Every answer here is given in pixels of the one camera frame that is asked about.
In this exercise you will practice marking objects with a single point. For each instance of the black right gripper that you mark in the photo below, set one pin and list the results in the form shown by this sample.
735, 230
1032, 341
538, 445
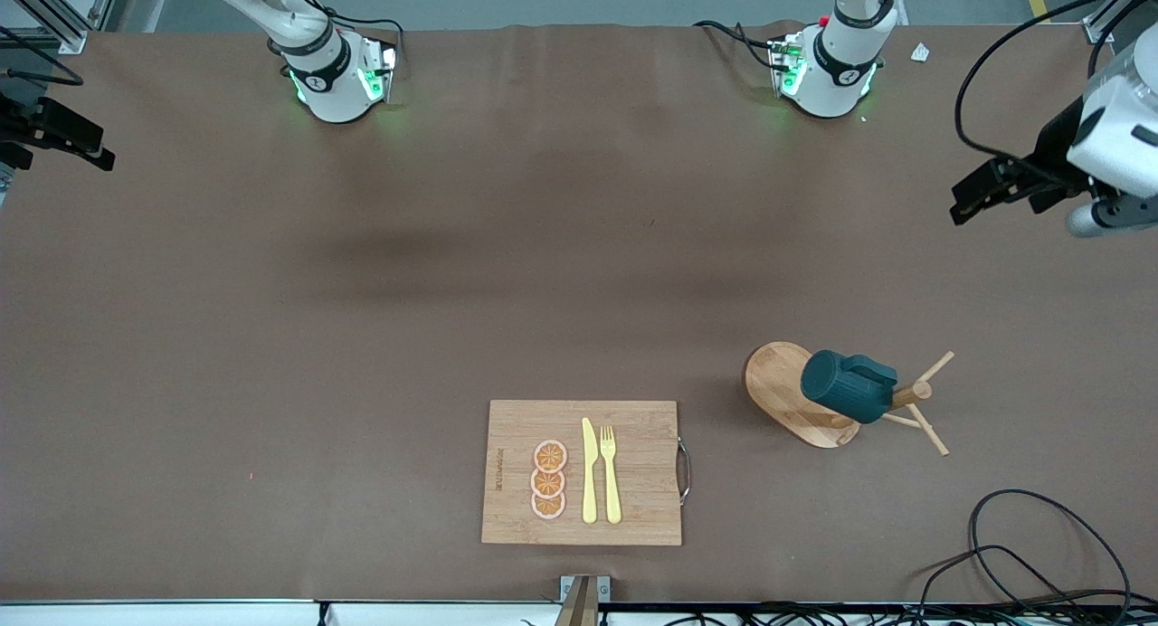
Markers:
20, 125

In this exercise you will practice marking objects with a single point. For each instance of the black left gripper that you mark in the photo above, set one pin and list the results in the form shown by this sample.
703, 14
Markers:
1055, 154

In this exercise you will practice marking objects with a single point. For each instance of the dark green ribbed cup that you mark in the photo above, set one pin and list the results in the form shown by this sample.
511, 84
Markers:
846, 386

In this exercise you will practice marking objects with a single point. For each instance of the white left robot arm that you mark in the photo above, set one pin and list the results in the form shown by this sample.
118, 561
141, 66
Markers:
832, 74

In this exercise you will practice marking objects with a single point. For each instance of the white paper scrap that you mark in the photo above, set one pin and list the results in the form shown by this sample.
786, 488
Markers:
920, 52

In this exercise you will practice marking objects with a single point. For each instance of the wooden mug tree stand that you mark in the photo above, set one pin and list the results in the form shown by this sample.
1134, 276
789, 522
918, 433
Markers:
778, 386

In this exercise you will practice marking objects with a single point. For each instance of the brown table mat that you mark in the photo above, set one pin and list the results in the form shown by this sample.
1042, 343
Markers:
271, 382

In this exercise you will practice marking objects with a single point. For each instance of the yellow plastic fork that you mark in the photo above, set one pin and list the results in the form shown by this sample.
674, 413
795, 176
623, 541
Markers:
612, 490

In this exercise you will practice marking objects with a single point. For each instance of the yellow plastic knife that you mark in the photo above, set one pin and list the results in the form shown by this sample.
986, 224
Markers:
589, 481

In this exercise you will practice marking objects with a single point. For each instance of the orange slice toy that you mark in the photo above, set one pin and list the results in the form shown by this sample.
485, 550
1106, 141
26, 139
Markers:
547, 483
547, 507
550, 455

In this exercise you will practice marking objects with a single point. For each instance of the bamboo cutting board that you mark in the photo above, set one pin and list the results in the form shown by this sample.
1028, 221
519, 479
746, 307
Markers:
516, 517

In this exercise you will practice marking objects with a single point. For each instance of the aluminium frame post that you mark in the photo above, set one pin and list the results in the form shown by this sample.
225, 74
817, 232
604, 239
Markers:
63, 24
1108, 15

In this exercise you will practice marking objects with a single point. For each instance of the metal table edge bracket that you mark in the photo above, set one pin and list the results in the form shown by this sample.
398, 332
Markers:
584, 594

